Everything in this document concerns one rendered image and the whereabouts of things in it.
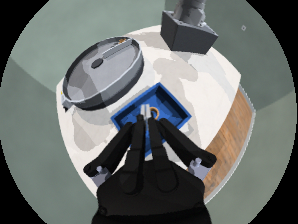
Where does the blue plastic crate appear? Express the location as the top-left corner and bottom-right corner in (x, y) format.
(111, 82), (192, 157)

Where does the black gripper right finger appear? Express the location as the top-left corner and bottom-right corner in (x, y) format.
(146, 104), (217, 193)

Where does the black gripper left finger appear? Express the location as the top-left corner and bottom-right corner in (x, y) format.
(83, 105), (147, 195)

